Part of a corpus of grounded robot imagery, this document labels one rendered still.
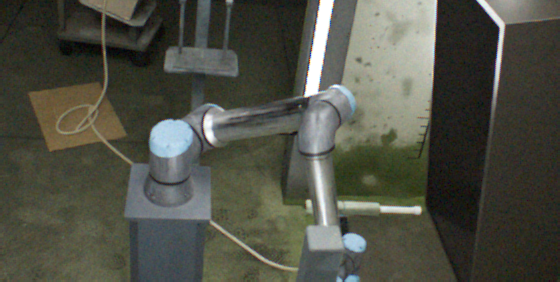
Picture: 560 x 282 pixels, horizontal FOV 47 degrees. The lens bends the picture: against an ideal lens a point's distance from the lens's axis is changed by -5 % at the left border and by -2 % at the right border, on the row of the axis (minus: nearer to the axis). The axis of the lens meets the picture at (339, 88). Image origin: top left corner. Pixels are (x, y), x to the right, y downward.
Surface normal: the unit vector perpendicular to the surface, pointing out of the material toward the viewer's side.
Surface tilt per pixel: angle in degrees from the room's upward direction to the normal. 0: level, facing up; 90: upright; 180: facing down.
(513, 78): 91
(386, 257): 0
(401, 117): 90
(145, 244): 90
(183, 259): 90
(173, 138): 5
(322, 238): 0
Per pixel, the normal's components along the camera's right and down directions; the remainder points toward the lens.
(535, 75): 0.18, 0.54
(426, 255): 0.17, -0.85
